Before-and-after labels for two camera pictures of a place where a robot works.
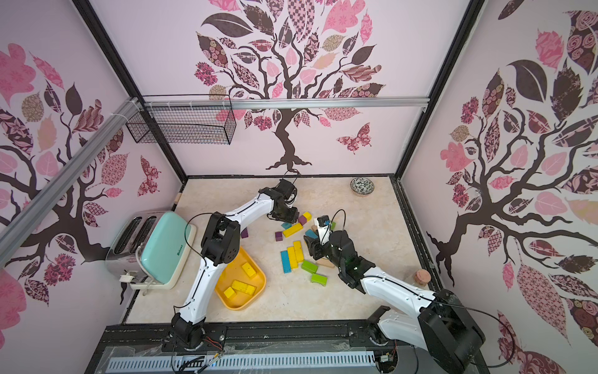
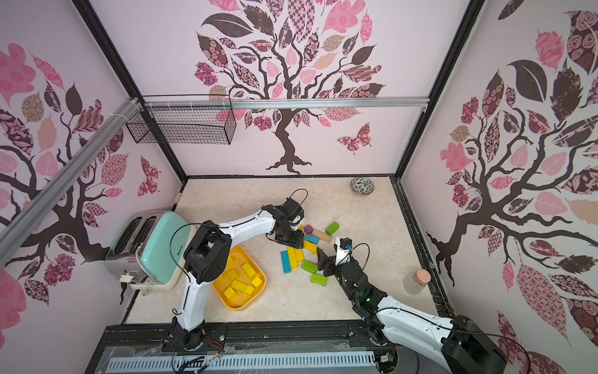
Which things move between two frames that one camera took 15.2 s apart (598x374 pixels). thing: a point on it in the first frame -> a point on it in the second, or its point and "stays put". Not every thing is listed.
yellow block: (228, 292) stays put
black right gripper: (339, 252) -> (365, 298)
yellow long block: (243, 287) stays put
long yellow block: (293, 258) stays put
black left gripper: (291, 219) -> (297, 242)
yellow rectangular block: (249, 270) stays put
